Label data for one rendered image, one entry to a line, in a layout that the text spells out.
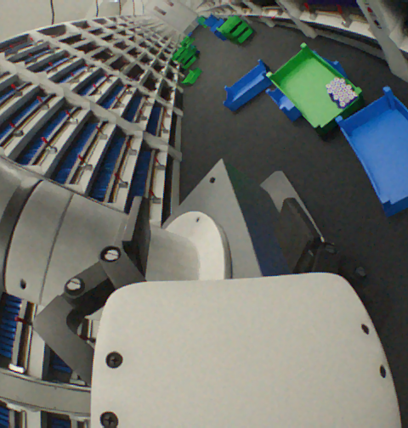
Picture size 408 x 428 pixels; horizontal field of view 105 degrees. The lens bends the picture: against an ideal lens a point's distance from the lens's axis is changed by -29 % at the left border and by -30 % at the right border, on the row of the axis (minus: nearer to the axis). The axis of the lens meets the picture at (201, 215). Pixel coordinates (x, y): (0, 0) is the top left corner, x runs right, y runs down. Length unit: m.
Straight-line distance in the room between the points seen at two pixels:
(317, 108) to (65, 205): 0.78
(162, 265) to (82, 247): 0.07
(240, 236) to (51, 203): 0.17
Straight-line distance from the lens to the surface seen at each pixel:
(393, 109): 0.76
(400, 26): 0.76
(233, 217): 0.23
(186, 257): 0.23
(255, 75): 1.42
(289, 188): 0.35
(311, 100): 0.85
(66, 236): 0.19
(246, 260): 0.20
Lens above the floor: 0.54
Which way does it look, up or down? 32 degrees down
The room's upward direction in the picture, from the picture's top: 64 degrees counter-clockwise
